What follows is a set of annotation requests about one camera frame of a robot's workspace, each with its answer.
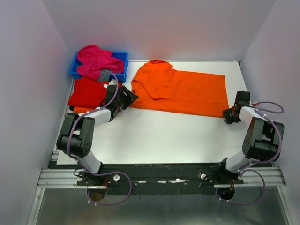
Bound orange t-shirt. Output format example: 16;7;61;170
69;106;95;114
131;60;229;118

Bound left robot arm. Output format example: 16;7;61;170
56;84;139;185

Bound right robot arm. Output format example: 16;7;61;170
215;91;285;184

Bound blue plastic bin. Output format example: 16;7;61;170
69;51;129;83

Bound grey garment in bin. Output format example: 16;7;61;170
97;69;112;82

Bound folded red t-shirt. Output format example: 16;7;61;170
68;77;110;108

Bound folded orange t-shirt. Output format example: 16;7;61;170
69;106;95;114

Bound pink t-shirt in bin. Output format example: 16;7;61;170
76;45;124;80

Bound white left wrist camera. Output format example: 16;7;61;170
103;79;118;91

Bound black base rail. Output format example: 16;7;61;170
76;163;244;196

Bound aluminium extrusion frame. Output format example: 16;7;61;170
25;167;84;225

